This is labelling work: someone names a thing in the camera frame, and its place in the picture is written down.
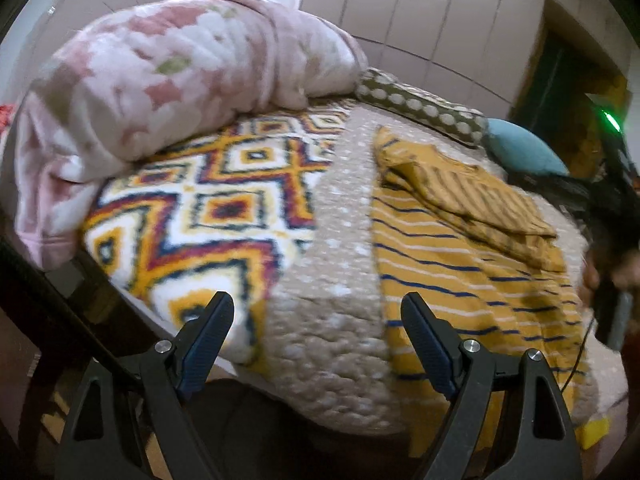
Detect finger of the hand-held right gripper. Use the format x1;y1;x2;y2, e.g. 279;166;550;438
505;172;598;223

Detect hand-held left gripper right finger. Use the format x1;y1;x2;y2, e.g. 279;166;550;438
400;292;586;480

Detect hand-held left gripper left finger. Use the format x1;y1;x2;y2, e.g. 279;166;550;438
54;291;236;480

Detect yellow blue-striped sweater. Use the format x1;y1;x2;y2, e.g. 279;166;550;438
370;125;596;456

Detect person's right hand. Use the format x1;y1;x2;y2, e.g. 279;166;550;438
580;250;640;311

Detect teal pillow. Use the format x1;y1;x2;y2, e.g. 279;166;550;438
485;117;571;178

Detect wooden door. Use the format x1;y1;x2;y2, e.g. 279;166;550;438
510;30;631;181

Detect geometric patterned fleece blanket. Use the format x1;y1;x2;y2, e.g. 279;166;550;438
80;100;358;366

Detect beige dotted quilt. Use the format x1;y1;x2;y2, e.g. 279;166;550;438
260;105;631;436

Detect olive patterned bolster pillow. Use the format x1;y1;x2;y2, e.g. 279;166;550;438
354;67;490;148

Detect beige wardrobe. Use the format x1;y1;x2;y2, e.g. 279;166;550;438
300;0;546;116

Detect pink floral blanket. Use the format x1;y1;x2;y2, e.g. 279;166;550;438
12;0;371;271

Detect dark bed frame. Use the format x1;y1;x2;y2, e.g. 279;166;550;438
0;235;166;386

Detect black cable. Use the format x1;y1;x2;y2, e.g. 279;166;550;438
557;310;598;396

